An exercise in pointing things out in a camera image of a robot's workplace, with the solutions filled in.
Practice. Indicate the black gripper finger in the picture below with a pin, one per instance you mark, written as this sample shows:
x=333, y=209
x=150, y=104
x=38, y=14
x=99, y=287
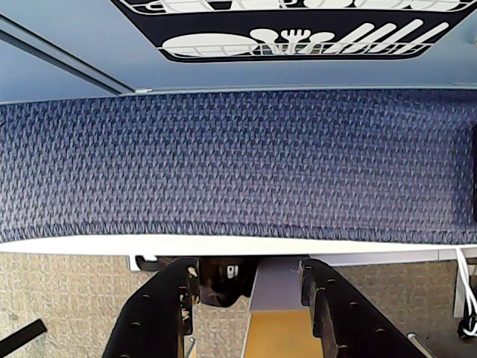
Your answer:
x=153, y=313
x=350, y=320

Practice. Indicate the gray and wood desk panel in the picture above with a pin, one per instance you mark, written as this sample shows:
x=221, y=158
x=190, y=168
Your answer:
x=279, y=335

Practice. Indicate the gray metal desk leg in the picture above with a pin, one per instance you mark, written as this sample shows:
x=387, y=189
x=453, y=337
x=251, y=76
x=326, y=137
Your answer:
x=457, y=304

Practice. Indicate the black bar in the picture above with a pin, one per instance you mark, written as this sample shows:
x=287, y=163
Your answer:
x=22, y=335

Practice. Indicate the dish rack sticker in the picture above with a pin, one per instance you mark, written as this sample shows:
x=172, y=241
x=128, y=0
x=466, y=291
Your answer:
x=261, y=18

